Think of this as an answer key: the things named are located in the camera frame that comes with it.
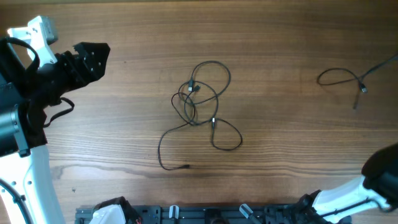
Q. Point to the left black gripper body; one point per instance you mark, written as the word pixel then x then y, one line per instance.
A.
pixel 69 75

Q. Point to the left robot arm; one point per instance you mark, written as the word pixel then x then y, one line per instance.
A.
pixel 27 88

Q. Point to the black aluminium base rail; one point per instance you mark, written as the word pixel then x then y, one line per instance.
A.
pixel 268 214

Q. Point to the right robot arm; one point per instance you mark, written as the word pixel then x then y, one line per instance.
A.
pixel 375 188

